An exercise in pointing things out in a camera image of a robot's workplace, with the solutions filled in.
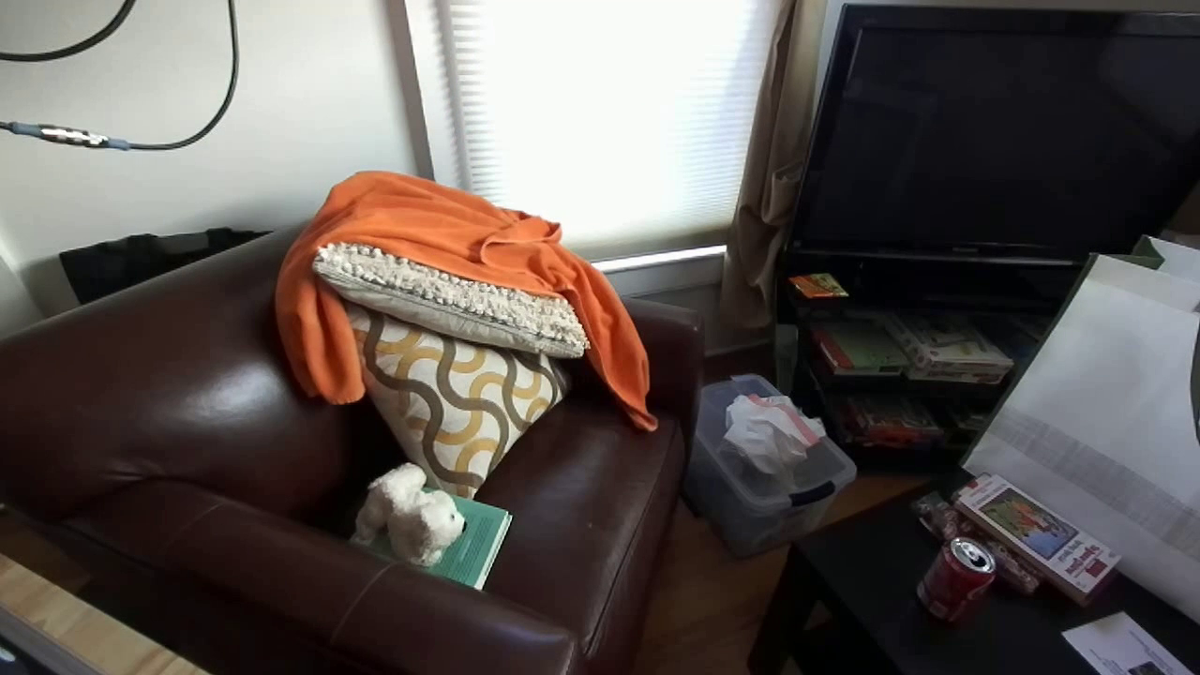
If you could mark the white textured pillow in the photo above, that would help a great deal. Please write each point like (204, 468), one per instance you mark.
(450, 298)

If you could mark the wavy patterned pillow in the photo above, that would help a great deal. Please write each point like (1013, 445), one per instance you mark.
(450, 403)

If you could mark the orange towel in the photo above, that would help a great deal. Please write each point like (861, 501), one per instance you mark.
(422, 216)

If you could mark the crumpled white plastic bag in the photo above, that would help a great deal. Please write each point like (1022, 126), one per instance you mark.
(764, 431)

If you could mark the beige curtain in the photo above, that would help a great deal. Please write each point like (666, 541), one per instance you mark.
(764, 187)

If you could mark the orange card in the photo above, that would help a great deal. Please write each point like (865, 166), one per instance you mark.
(817, 285)

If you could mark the window with white blind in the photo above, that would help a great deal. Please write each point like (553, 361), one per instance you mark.
(609, 112)

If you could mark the clear plastic bin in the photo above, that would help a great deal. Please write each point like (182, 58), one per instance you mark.
(750, 506)

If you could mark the green book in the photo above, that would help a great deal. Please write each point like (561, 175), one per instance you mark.
(483, 548)

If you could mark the green game box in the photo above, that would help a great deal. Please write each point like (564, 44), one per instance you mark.
(858, 347)

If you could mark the white plush toy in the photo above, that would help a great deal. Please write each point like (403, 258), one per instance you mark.
(417, 520)

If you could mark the red game box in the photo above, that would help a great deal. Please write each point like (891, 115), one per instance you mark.
(891, 420)

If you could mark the black television stand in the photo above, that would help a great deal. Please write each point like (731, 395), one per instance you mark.
(937, 281)

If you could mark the stack of white boxes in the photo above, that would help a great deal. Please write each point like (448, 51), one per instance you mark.
(952, 352)

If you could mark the black side table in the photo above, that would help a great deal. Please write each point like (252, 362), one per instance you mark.
(872, 619)

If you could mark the red soda can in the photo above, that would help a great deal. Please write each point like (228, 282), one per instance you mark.
(954, 581)

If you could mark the brown leather armchair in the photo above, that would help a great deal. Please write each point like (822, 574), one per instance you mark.
(169, 412)

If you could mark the black television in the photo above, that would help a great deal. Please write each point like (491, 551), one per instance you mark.
(994, 131)

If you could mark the black cloth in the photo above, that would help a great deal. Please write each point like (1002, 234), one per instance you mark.
(141, 262)

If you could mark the picture puzzle box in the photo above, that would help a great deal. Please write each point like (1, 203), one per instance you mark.
(1036, 534)

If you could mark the white paper bag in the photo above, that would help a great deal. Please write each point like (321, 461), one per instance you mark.
(1097, 412)

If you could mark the white paper sheet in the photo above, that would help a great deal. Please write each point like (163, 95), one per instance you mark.
(1116, 647)

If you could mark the light wooden table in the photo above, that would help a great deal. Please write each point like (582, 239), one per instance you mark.
(66, 619)

